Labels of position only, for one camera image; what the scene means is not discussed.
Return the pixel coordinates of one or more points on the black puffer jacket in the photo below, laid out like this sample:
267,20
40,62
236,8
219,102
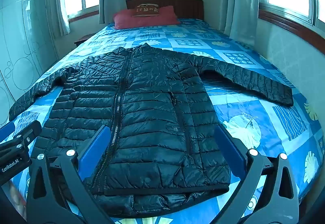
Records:
152,102

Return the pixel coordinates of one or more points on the brown printed cushion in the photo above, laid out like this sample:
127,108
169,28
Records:
146,9

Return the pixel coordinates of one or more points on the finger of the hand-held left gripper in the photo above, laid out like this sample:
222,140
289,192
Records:
30,130
6,130

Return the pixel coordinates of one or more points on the red pillow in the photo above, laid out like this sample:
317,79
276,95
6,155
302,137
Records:
121,20

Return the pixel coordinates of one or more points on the dark wooden nightstand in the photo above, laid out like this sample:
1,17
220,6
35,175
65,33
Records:
80,40

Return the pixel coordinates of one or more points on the wooden window sill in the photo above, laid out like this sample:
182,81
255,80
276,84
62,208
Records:
83,16
287,24

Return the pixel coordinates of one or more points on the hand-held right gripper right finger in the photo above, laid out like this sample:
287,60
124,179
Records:
228,150

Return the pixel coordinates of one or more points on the blue printed bed sheet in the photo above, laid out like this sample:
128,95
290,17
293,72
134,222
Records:
254,117

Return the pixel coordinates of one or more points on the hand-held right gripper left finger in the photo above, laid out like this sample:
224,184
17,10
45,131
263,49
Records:
95,149

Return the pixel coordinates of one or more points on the wooden headboard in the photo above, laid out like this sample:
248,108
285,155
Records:
188,7

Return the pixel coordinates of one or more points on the white patterned wardrobe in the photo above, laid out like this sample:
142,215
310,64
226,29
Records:
22,36

